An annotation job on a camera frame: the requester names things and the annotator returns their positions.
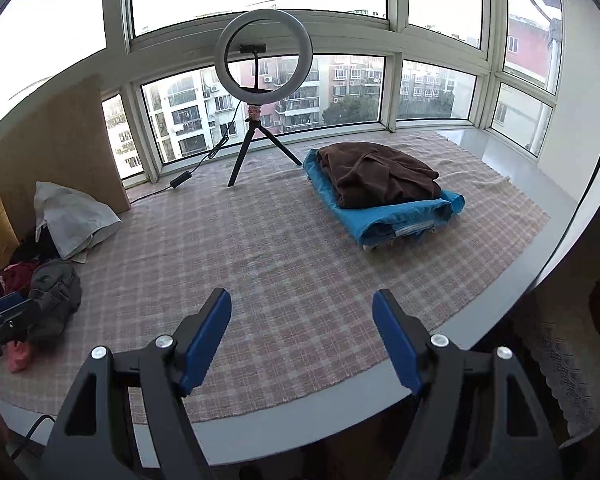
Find red garment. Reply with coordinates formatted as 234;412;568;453
0;262;38;298

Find white cotton garment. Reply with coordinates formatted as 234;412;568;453
33;181;122;260

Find black cable with inline remote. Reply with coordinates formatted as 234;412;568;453
128;98;244;206

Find light wooden board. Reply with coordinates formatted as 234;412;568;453
0;76;130;240

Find brown fleece garment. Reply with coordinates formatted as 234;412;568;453
315;142;441;209

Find grey garment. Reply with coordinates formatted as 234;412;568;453
28;259;82;346

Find black garment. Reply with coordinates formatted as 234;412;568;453
9;226;59;264

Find plaid pink bed sheet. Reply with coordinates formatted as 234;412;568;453
0;132;548;422

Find white ring light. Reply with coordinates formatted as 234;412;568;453
213;8;315;108

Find white lace table cover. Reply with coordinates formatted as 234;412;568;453
510;290;600;437

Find folded blue cloth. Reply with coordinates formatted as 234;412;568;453
303;148;465;248

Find pink cloth piece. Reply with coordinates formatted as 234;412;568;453
6;341;33;373

